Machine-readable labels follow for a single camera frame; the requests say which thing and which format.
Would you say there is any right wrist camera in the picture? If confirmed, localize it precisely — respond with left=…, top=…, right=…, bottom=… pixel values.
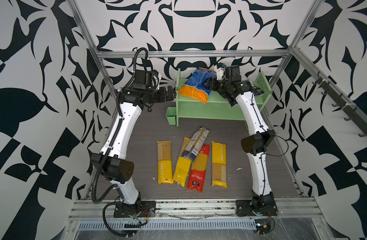
left=214, top=63, right=241, bottom=83

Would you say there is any small green plastic bin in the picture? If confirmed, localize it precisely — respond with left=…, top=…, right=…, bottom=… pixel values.
left=166, top=107, right=177, bottom=126

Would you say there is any red spaghetti pack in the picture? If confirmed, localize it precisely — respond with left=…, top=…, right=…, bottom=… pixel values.
left=187, top=144, right=210, bottom=193

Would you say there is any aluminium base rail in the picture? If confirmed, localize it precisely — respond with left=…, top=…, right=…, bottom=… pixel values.
left=68, top=198, right=323, bottom=232

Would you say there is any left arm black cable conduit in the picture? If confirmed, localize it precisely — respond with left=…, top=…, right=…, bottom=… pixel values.
left=91, top=47, right=160, bottom=238

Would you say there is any leftmost yellow spaghetti pack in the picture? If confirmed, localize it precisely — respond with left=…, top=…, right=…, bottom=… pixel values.
left=157, top=141, right=174, bottom=184

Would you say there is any middle yellow spaghetti pack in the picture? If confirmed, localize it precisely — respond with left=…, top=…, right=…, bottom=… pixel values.
left=173, top=137, right=191, bottom=187

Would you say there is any black pasta bag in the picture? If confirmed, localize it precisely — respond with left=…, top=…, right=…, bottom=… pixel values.
left=219, top=87, right=269, bottom=107

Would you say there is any green wooden shelf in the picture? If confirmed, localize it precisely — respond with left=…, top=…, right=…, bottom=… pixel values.
left=175, top=72, right=272, bottom=126

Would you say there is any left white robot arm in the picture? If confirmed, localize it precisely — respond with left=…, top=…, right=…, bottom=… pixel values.
left=90, top=86, right=176, bottom=215

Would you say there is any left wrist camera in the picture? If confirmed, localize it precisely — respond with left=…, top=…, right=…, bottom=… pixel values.
left=133, top=70, right=160, bottom=90

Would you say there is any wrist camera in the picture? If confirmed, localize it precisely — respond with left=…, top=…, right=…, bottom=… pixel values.
left=133, top=70, right=160, bottom=90
left=214, top=63, right=241, bottom=83

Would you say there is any clear blue spaghetti pack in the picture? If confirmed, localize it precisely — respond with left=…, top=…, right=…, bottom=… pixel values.
left=181, top=126, right=210, bottom=161

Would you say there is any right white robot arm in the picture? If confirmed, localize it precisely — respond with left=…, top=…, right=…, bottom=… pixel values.
left=201, top=78, right=276, bottom=217

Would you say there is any rightmost yellow spaghetti pack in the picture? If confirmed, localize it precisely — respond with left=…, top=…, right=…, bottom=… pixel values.
left=211, top=141, right=227, bottom=188

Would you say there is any blue orange pasta bag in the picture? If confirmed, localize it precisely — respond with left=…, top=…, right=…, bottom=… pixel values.
left=178, top=68, right=216, bottom=104

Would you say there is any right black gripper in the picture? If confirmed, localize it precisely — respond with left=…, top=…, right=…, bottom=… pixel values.
left=201, top=77, right=231, bottom=93

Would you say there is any black wall hook rail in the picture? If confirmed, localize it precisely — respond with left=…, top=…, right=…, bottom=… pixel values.
left=313, top=72, right=367, bottom=138

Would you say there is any yellow spaghetti pack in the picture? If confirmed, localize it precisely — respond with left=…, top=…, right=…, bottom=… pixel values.
left=211, top=141, right=227, bottom=188
left=157, top=141, right=174, bottom=184
left=173, top=137, right=191, bottom=187

